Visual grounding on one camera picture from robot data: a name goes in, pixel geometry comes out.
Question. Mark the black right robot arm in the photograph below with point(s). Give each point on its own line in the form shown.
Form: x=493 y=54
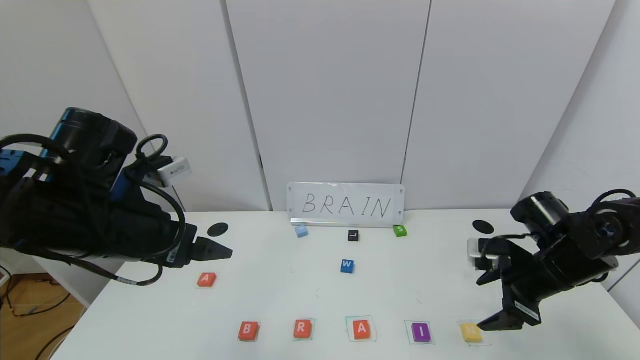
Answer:
x=575 y=260

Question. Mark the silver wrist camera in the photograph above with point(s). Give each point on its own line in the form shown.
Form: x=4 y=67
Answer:
x=477 y=255
x=175 y=171

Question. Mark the orange A letter block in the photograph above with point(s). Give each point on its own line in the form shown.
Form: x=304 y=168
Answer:
x=361 y=329
x=206 y=279

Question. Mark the light blue letter block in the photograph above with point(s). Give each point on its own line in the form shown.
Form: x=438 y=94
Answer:
x=301 y=231

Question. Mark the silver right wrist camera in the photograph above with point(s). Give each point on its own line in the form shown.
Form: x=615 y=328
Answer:
x=477 y=255

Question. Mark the yellow N letter block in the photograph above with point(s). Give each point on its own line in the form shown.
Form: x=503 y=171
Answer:
x=469 y=334

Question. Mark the purple I letter block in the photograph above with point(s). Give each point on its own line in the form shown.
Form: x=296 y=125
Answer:
x=421 y=332

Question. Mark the black L letter block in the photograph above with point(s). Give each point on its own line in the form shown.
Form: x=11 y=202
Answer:
x=353 y=235

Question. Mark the orange R letter block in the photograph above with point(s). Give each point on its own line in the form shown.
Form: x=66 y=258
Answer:
x=302 y=329

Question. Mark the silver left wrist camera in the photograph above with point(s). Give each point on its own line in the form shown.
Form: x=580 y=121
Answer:
x=175 y=171

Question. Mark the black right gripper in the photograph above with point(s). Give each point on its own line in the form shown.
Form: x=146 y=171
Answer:
x=521 y=309

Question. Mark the green S letter block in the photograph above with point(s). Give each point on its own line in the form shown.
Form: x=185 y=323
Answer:
x=400 y=230

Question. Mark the black round table grommet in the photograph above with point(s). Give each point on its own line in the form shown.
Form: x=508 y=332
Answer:
x=483 y=226
x=217 y=229

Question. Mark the orange B letter block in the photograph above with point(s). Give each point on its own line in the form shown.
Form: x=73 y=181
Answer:
x=248 y=330

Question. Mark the blue W letter block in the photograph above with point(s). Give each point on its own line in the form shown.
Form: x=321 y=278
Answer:
x=347 y=266

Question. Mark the white BRAIN sign board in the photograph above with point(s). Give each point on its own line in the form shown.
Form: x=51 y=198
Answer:
x=345 y=205

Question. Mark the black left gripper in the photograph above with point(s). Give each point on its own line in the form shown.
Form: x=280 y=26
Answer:
x=181 y=251

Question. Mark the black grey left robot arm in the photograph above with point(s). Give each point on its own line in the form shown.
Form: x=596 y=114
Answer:
x=75 y=220

